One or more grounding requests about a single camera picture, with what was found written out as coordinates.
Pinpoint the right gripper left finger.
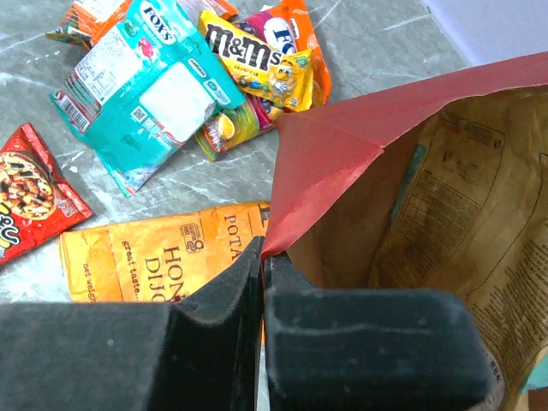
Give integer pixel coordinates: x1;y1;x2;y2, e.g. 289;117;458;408
1;237;263;410

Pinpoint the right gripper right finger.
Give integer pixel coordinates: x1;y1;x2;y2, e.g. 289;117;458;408
264;254;492;410

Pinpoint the orange Kettle chips bag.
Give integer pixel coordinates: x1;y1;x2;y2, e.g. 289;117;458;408
59;202;270;302

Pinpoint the red paper bag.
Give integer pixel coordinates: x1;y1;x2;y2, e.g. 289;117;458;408
260;51;548;411

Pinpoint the brown snack pouch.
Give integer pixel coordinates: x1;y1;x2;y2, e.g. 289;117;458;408
370;86;547;410

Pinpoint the teal Fox's candy bag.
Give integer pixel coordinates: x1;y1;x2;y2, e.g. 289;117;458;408
50;1;244;196

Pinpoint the yellow M&M's bag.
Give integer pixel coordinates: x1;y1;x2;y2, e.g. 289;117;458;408
199;11;313;112

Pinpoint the orange Fox's candy bag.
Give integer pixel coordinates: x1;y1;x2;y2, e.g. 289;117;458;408
194;1;332;161

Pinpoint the small red snack packet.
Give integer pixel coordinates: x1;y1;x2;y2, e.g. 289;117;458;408
1;123;92;265

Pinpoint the orange snack packet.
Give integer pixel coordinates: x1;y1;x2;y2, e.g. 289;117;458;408
45;0;132;51

